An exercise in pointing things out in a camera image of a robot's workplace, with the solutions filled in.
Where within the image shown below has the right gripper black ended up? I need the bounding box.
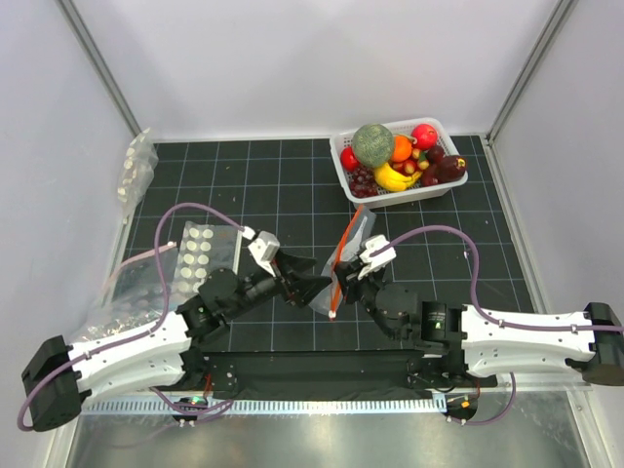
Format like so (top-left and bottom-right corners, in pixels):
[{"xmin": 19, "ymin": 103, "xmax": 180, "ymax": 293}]
[{"xmin": 331, "ymin": 259, "xmax": 384, "ymax": 322}]

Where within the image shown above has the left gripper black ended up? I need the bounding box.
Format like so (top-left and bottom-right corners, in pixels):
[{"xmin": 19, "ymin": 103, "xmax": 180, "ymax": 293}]
[{"xmin": 225, "ymin": 248, "xmax": 332, "ymax": 320}]

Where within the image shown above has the clear zip bag red zipper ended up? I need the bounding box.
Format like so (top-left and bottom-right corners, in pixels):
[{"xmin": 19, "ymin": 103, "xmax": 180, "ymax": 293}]
[{"xmin": 307, "ymin": 204, "xmax": 378, "ymax": 322}]

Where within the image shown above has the purple grape bunch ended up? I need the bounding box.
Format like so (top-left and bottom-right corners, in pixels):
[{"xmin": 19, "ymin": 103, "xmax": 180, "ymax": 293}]
[{"xmin": 349, "ymin": 166, "xmax": 378, "ymax": 198}]

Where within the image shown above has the orange fruit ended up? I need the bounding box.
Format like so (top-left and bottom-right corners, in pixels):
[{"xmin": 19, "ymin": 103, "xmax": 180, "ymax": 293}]
[{"xmin": 391, "ymin": 135, "xmax": 412, "ymax": 163}]

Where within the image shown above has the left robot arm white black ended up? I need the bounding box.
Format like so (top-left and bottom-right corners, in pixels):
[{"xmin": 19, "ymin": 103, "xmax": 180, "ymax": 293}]
[{"xmin": 17, "ymin": 252, "xmax": 332, "ymax": 432}]

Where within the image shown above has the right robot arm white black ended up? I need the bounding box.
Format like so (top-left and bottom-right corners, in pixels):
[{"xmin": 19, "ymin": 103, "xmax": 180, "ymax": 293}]
[{"xmin": 335, "ymin": 260, "xmax": 623, "ymax": 386}]

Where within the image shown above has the bag of white discs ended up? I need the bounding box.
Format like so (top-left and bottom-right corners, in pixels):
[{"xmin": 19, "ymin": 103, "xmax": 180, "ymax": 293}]
[{"xmin": 172, "ymin": 221, "xmax": 242, "ymax": 301}]

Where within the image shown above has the red apple top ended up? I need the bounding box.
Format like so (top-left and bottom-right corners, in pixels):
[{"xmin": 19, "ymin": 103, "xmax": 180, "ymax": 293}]
[{"xmin": 410, "ymin": 124, "xmax": 438, "ymax": 151}]

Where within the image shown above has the crumpled clear bag left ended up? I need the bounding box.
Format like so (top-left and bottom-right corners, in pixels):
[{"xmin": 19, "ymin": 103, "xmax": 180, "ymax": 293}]
[{"xmin": 68, "ymin": 242, "xmax": 178, "ymax": 343}]

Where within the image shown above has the yellow banana bunch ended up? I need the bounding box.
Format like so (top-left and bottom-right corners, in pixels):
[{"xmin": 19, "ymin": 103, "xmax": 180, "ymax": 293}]
[{"xmin": 373, "ymin": 163, "xmax": 422, "ymax": 193}]

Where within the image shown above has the red pepper left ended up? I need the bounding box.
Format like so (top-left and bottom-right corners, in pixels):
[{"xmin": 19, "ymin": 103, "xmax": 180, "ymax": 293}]
[{"xmin": 339, "ymin": 146, "xmax": 360, "ymax": 173}]

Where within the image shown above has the white plastic fruit basket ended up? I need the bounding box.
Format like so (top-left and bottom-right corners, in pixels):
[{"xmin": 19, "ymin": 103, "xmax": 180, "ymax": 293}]
[{"xmin": 330, "ymin": 117, "xmax": 469, "ymax": 209}]

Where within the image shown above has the black grid cutting mat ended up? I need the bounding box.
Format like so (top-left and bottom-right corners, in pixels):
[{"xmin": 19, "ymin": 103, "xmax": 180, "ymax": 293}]
[{"xmin": 114, "ymin": 135, "xmax": 555, "ymax": 352}]

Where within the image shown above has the small strawberries pile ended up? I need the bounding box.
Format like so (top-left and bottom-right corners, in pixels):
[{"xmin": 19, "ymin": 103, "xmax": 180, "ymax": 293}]
[{"xmin": 391, "ymin": 148, "xmax": 429, "ymax": 176}]

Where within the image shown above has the green netted melon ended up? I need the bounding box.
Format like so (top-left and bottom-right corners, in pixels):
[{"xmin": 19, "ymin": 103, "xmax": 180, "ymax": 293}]
[{"xmin": 351, "ymin": 124, "xmax": 395, "ymax": 169}]

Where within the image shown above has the dark red plum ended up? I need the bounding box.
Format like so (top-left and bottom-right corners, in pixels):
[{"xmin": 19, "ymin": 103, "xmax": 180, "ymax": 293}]
[{"xmin": 426, "ymin": 145, "xmax": 446, "ymax": 165}]

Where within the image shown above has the dark red apple right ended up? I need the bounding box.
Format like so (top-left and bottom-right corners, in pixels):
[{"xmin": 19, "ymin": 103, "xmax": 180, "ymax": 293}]
[{"xmin": 436, "ymin": 155, "xmax": 467, "ymax": 183}]

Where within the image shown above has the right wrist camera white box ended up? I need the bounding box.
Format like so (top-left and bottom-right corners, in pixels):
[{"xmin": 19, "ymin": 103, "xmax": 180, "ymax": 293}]
[{"xmin": 358, "ymin": 235, "xmax": 397, "ymax": 280}]

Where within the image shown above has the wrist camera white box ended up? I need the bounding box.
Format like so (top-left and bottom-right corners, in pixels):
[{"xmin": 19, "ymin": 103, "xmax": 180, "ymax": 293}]
[
  {"xmin": 248, "ymin": 231, "xmax": 281, "ymax": 277},
  {"xmin": 358, "ymin": 235, "xmax": 397, "ymax": 280}
]

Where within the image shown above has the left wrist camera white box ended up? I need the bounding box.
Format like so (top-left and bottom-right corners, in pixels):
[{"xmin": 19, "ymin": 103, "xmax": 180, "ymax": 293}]
[{"xmin": 248, "ymin": 231, "xmax": 281, "ymax": 277}]

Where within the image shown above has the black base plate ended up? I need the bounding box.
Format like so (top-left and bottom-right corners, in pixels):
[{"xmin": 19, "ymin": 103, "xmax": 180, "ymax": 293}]
[{"xmin": 205, "ymin": 350, "xmax": 497, "ymax": 402}]

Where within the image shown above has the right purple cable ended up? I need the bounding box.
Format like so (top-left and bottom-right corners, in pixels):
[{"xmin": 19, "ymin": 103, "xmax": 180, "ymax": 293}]
[{"xmin": 370, "ymin": 224, "xmax": 624, "ymax": 430}]

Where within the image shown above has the purple cable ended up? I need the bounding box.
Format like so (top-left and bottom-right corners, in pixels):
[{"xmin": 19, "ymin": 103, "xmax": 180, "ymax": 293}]
[
  {"xmin": 17, "ymin": 202, "xmax": 254, "ymax": 433},
  {"xmin": 370, "ymin": 224, "xmax": 624, "ymax": 430}
]

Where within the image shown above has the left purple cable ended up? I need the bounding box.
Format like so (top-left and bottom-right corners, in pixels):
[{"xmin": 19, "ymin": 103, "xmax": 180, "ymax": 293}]
[{"xmin": 17, "ymin": 202, "xmax": 254, "ymax": 433}]

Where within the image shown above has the clear bag at wall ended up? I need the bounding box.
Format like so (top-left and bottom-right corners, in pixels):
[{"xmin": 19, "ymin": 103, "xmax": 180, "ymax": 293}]
[{"xmin": 117, "ymin": 128, "xmax": 159, "ymax": 224}]

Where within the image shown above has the white slotted cable duct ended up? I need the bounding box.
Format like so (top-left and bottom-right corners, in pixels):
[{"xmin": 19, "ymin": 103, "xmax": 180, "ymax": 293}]
[{"xmin": 82, "ymin": 394, "xmax": 447, "ymax": 416}]

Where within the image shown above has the right aluminium frame post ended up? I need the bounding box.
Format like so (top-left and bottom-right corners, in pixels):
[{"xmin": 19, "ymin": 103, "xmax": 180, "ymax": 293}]
[{"xmin": 486, "ymin": 0, "xmax": 578, "ymax": 145}]

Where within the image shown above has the aluminium frame post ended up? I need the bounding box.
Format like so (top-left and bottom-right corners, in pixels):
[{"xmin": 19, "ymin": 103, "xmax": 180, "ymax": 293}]
[
  {"xmin": 486, "ymin": 0, "xmax": 578, "ymax": 145},
  {"xmin": 55, "ymin": 0, "xmax": 141, "ymax": 136}
]

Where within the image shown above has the left aluminium frame post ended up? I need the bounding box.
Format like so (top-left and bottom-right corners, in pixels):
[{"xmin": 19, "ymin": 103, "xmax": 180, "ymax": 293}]
[{"xmin": 55, "ymin": 0, "xmax": 141, "ymax": 136}]

